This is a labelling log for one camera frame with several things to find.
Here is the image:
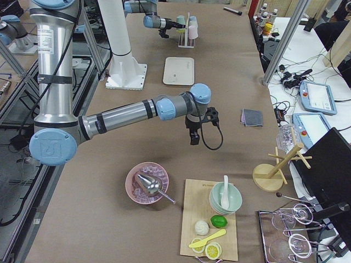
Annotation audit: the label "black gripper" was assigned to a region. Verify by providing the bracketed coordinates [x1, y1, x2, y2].
[158, 18, 185, 38]
[185, 114, 208, 145]

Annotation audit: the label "green cup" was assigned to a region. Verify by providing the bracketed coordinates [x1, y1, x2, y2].
[176, 15, 186, 25]

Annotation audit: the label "cream white cup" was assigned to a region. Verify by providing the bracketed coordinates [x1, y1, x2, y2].
[189, 20, 198, 28]

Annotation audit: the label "light blue cup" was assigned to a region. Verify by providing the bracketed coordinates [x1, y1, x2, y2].
[189, 16, 197, 22]

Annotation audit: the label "pink cup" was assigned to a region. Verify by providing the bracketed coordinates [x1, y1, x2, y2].
[188, 25, 199, 40]

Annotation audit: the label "cream rabbit tray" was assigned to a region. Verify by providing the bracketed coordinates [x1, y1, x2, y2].
[163, 57, 195, 85]

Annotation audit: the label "crinkled clear plastic cup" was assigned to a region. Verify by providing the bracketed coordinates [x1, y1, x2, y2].
[276, 124, 295, 153]

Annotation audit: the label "black tray with glasses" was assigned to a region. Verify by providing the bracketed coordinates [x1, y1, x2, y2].
[256, 193, 351, 263]

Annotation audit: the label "folded grey cloth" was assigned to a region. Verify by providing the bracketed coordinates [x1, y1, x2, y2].
[241, 108, 263, 127]

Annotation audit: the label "metal ice scoop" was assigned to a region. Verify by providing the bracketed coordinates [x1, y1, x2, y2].
[134, 173, 176, 204]

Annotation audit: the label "metal tube with black cap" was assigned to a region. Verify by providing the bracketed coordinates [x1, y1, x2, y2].
[223, 7, 242, 16]

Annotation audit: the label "white ceramic spoon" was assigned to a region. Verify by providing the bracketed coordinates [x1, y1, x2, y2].
[221, 175, 229, 210]

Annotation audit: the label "stacked green bowls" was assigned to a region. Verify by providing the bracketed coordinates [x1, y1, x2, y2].
[209, 181, 244, 216]

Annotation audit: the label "pink bowl with ice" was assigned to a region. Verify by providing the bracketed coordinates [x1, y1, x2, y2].
[125, 162, 169, 205]

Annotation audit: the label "wooden mug tree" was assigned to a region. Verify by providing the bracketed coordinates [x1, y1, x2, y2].
[252, 130, 312, 192]

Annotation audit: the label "green lime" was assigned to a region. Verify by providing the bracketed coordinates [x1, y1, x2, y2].
[210, 215, 228, 228]

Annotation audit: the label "wooden cutting board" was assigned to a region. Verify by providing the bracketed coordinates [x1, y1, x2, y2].
[180, 179, 239, 261]

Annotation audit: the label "white steamed bun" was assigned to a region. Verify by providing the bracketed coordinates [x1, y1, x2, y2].
[194, 220, 210, 236]

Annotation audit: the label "yellow plastic knife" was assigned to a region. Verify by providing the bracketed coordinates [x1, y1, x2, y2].
[188, 229, 227, 248]

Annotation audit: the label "lemon slice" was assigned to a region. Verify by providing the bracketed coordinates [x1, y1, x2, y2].
[191, 237, 205, 254]

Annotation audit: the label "blue teach pendant near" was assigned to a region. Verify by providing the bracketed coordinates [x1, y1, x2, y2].
[292, 113, 331, 149]

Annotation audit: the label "blue teach pendant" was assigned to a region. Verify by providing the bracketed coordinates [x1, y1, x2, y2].
[299, 80, 337, 116]
[292, 113, 331, 149]

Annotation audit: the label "lemon half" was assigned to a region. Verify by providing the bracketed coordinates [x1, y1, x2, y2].
[205, 242, 222, 260]

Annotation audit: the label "blue teach pendant far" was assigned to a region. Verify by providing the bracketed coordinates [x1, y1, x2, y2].
[299, 80, 337, 116]

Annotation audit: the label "black monitor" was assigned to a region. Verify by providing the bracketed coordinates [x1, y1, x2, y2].
[293, 128, 350, 207]

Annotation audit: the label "white wire cup rack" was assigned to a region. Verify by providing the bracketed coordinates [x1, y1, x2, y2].
[178, 12, 195, 48]

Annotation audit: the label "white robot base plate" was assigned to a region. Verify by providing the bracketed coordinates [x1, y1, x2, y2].
[106, 54, 148, 90]

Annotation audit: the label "aluminium frame post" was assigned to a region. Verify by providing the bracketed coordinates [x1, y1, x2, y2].
[262, 0, 310, 86]

